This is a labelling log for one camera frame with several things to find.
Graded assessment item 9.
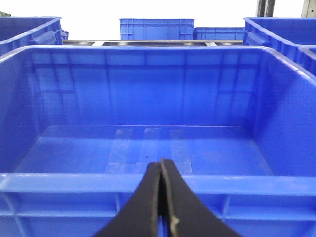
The blue target crate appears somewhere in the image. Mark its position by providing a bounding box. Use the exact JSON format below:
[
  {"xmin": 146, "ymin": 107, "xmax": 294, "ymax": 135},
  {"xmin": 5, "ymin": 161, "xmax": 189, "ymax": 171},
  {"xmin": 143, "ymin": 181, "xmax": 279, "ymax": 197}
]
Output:
[{"xmin": 0, "ymin": 46, "xmax": 316, "ymax": 237}]

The blue background crate tall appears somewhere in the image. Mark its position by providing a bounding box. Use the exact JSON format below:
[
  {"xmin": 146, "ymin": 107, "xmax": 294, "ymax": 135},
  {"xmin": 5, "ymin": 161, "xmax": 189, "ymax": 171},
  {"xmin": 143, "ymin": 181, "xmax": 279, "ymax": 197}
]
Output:
[{"xmin": 120, "ymin": 18, "xmax": 194, "ymax": 40}]

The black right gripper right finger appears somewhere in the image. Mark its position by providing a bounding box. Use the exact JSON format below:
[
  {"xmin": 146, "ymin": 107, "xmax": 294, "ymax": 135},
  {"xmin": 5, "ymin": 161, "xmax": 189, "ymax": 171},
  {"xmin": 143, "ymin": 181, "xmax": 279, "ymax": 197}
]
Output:
[{"xmin": 161, "ymin": 159, "xmax": 241, "ymax": 237}]

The blue background crate low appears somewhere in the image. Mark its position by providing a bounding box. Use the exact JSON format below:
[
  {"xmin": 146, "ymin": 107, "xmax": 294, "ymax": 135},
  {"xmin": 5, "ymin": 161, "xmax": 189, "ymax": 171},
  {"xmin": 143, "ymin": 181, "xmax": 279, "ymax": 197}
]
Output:
[{"xmin": 193, "ymin": 27, "xmax": 245, "ymax": 40}]

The blue source crate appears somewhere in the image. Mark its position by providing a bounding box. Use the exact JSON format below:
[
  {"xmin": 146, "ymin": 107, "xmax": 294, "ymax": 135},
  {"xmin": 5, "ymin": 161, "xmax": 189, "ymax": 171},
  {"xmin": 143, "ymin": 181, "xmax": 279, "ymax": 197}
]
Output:
[{"xmin": 0, "ymin": 17, "xmax": 63, "ymax": 56}]

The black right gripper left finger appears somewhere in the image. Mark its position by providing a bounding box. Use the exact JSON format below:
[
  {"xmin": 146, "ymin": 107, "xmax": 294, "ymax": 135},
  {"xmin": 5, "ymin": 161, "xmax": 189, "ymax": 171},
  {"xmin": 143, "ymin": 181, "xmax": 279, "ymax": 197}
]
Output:
[{"xmin": 95, "ymin": 162, "xmax": 161, "ymax": 237}]

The steel shelf rail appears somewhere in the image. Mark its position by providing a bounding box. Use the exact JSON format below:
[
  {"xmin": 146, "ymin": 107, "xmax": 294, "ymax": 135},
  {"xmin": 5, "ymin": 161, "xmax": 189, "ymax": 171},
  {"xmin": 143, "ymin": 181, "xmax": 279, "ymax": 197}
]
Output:
[{"xmin": 62, "ymin": 39, "xmax": 243, "ymax": 47}]

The blue crate far right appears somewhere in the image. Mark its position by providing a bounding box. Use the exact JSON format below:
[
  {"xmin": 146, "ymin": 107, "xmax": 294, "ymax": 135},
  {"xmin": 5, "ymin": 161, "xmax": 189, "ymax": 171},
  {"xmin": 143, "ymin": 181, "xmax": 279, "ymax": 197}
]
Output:
[{"xmin": 243, "ymin": 17, "xmax": 316, "ymax": 62}]

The blue crate near right edge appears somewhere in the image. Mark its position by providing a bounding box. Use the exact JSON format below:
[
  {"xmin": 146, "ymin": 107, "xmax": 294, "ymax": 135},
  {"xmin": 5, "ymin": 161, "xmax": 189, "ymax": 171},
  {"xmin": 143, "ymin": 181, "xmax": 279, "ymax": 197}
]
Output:
[{"xmin": 298, "ymin": 45, "xmax": 316, "ymax": 76}]

